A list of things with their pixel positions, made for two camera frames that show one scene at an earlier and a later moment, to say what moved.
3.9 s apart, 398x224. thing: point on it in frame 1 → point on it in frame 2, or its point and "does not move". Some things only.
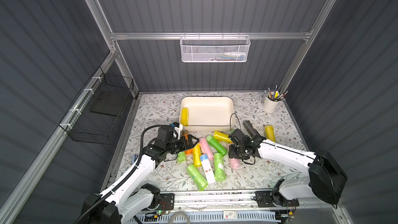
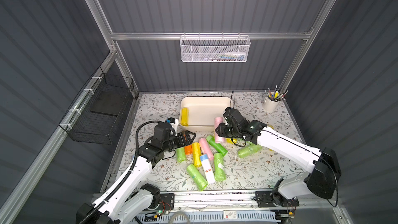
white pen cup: (270, 106) does not move
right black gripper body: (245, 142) → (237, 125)
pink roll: (205, 148) does not move
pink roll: (235, 163) → (218, 120)
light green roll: (181, 156) does not move
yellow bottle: (185, 116) does not move
